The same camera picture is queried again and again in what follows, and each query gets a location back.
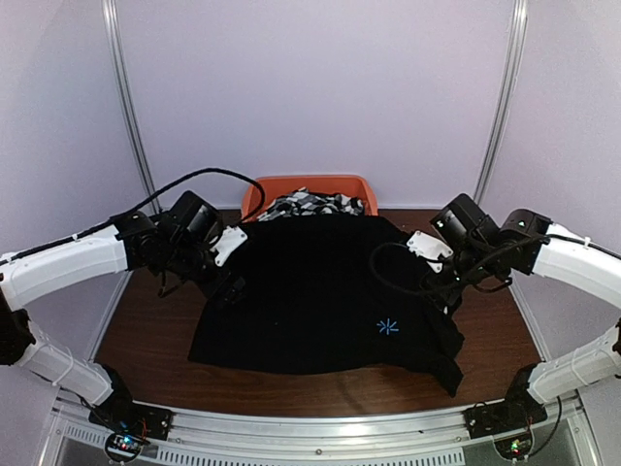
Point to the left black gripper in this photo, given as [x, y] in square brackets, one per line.
[214, 285]

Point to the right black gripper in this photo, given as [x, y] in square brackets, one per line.
[452, 296]

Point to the black t-shirt blue logo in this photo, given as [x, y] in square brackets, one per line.
[324, 294]

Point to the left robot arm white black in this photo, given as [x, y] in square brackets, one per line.
[115, 246]

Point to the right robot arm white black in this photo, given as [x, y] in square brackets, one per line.
[533, 244]

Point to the orange plastic bin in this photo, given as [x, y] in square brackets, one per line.
[276, 186]

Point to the black white checkered shirt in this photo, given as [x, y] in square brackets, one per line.
[303, 202]

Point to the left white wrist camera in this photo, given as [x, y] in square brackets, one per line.
[231, 239]

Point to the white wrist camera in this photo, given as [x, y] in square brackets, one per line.
[434, 251]
[231, 239]

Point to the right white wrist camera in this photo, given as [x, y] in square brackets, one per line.
[434, 251]

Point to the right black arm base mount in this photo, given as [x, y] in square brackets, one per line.
[491, 419]

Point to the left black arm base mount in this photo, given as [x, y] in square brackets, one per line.
[139, 420]

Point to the aluminium front rail frame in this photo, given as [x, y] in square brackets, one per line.
[438, 437]

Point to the left aluminium corner post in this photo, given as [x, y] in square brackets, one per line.
[111, 23]

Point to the aluminium corner post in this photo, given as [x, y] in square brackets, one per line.
[515, 46]
[111, 23]

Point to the right aluminium corner post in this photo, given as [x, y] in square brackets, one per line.
[515, 46]

